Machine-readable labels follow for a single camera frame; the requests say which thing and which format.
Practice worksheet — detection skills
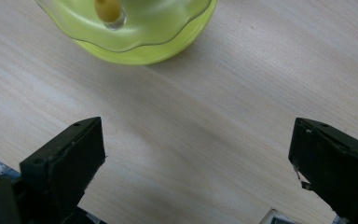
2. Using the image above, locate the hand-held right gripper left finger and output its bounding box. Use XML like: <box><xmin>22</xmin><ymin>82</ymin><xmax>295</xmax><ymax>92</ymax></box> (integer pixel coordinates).
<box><xmin>19</xmin><ymin>116</ymin><xmax>107</xmax><ymax>224</ymax></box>

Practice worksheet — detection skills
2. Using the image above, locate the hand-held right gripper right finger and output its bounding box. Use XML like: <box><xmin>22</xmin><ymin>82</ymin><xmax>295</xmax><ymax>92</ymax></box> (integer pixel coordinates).
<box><xmin>287</xmin><ymin>117</ymin><xmax>358</xmax><ymax>224</ymax></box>

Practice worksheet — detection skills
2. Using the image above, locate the green plastic container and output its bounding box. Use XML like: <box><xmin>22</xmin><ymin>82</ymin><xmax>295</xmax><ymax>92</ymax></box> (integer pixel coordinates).
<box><xmin>73</xmin><ymin>0</ymin><xmax>219</xmax><ymax>66</ymax></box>

